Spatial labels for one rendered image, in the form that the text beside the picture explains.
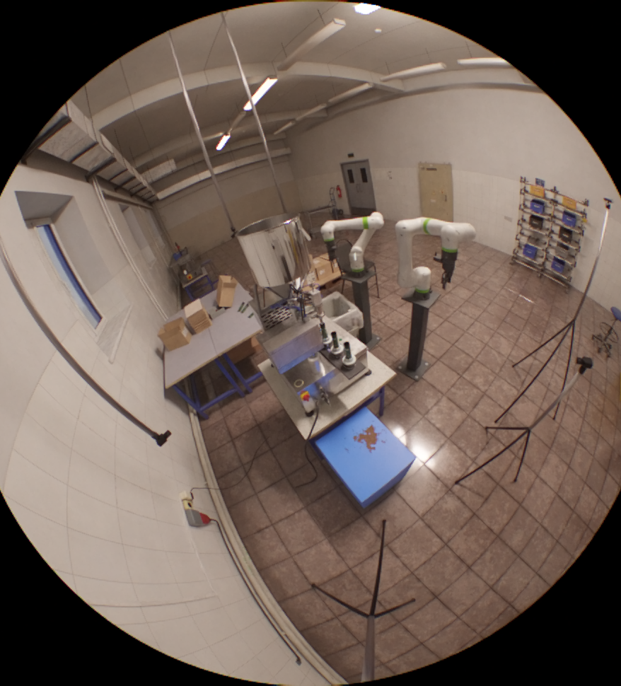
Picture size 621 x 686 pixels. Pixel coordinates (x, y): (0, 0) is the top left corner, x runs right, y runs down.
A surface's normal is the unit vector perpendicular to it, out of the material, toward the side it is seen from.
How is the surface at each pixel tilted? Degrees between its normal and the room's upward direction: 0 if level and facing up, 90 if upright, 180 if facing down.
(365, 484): 0
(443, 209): 89
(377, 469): 0
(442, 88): 90
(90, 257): 90
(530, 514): 0
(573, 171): 90
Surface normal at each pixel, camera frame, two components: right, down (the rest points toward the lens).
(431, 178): -0.83, 0.51
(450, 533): -0.23, -0.71
